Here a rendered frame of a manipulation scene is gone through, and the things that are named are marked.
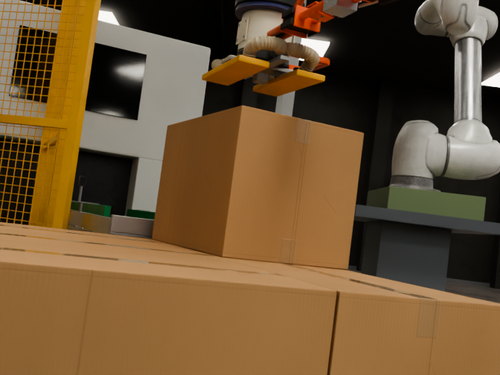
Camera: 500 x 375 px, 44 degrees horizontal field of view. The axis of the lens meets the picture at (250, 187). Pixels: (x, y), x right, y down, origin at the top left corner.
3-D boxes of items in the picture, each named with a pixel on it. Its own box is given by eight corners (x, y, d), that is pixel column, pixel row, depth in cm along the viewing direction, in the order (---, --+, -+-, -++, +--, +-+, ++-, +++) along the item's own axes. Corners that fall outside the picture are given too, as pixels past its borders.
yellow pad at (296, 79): (251, 91, 215) (254, 77, 215) (277, 97, 219) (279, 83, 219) (296, 74, 184) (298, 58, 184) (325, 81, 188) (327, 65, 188)
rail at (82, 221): (42, 231, 425) (45, 204, 426) (50, 232, 427) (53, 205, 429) (101, 272, 214) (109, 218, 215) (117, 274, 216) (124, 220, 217)
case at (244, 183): (151, 239, 211) (167, 125, 213) (253, 250, 229) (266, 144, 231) (222, 257, 157) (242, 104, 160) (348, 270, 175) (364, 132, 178)
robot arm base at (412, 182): (427, 197, 242) (428, 183, 243) (441, 194, 220) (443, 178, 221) (381, 192, 244) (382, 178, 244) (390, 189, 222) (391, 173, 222)
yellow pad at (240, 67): (201, 79, 208) (202, 65, 208) (228, 85, 211) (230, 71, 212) (238, 60, 176) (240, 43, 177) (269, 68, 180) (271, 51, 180)
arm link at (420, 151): (387, 177, 239) (393, 122, 240) (434, 182, 238) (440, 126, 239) (393, 173, 223) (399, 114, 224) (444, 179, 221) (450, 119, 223)
